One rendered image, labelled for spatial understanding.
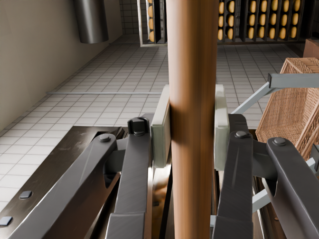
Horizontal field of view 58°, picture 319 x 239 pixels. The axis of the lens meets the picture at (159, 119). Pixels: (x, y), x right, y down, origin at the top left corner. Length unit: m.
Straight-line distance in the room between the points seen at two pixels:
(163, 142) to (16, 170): 1.67
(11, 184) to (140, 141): 1.59
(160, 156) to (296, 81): 0.97
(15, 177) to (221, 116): 1.64
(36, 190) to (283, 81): 1.24
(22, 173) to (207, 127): 1.63
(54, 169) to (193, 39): 1.60
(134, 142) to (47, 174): 1.56
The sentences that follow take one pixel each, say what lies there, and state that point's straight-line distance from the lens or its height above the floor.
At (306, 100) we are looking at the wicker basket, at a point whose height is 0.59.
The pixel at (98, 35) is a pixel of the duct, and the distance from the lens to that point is 3.31.
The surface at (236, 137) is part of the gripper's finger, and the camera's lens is 0.16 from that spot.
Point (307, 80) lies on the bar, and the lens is 1.12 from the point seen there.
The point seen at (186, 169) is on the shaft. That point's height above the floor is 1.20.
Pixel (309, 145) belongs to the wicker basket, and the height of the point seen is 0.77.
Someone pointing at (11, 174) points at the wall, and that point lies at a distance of 1.81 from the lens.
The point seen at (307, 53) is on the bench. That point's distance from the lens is 1.93.
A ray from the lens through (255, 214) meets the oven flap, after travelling 1.33.
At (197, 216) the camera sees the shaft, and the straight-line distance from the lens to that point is 0.23.
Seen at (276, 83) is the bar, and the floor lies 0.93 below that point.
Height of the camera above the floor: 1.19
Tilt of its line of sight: 8 degrees up
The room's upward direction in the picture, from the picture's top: 89 degrees counter-clockwise
